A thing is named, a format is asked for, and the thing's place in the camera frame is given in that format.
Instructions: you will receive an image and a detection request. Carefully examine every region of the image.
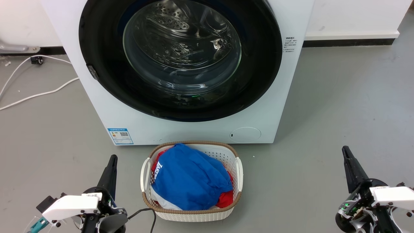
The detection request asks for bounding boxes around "white woven laundry basket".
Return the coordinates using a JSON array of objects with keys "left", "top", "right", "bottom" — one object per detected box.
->
[{"left": 140, "top": 141, "right": 244, "bottom": 222}]

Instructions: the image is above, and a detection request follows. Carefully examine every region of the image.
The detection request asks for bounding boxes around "blue garment with white lettering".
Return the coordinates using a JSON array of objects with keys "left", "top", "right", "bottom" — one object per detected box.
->
[{"left": 151, "top": 143, "right": 233, "bottom": 211}]

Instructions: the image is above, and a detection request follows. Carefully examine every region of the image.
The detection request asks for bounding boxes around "grey metal base leg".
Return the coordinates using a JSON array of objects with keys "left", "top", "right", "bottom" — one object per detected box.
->
[{"left": 0, "top": 40, "right": 41, "bottom": 54}]

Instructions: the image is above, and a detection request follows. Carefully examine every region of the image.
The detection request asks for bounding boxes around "black round washer door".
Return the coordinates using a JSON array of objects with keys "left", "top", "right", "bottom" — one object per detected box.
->
[{"left": 79, "top": 0, "right": 283, "bottom": 122}]

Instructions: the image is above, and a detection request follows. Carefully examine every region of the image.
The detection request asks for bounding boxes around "grey door latch handle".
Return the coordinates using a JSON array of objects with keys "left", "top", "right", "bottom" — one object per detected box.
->
[{"left": 86, "top": 65, "right": 99, "bottom": 80}]

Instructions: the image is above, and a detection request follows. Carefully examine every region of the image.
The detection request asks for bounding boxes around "white front-load washing machine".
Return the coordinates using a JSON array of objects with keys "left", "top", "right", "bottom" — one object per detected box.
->
[{"left": 40, "top": 0, "right": 315, "bottom": 146}]

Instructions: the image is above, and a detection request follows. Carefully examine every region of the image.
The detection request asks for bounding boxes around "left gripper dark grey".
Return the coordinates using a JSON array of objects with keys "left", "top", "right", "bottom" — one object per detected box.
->
[{"left": 82, "top": 155, "right": 128, "bottom": 233}]

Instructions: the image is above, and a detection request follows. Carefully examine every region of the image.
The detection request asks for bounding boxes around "round white filter cover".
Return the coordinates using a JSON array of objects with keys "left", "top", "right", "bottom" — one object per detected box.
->
[{"left": 230, "top": 127, "right": 261, "bottom": 143}]

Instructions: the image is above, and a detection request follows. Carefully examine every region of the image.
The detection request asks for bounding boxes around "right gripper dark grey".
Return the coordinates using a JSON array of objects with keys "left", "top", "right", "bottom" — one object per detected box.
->
[{"left": 335, "top": 146, "right": 393, "bottom": 233}]

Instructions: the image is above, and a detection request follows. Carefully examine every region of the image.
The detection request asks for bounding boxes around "white power cable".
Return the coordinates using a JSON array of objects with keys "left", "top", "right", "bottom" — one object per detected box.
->
[{"left": 0, "top": 55, "right": 80, "bottom": 111}]

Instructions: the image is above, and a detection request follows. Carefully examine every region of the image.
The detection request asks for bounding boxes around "small black text sticker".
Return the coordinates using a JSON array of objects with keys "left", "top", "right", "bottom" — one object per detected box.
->
[{"left": 283, "top": 37, "right": 297, "bottom": 53}]

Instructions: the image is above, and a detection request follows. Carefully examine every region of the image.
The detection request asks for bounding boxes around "blue energy label sticker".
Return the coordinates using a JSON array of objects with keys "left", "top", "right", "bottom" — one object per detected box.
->
[{"left": 107, "top": 128, "right": 134, "bottom": 145}]

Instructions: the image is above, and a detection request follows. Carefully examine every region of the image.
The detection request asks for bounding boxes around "thin black left gripper cable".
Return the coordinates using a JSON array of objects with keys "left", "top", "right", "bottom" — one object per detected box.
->
[{"left": 127, "top": 208, "right": 157, "bottom": 233}]

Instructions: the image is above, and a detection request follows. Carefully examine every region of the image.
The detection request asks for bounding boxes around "red garment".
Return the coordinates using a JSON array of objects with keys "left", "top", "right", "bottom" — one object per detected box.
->
[{"left": 151, "top": 150, "right": 234, "bottom": 208}]

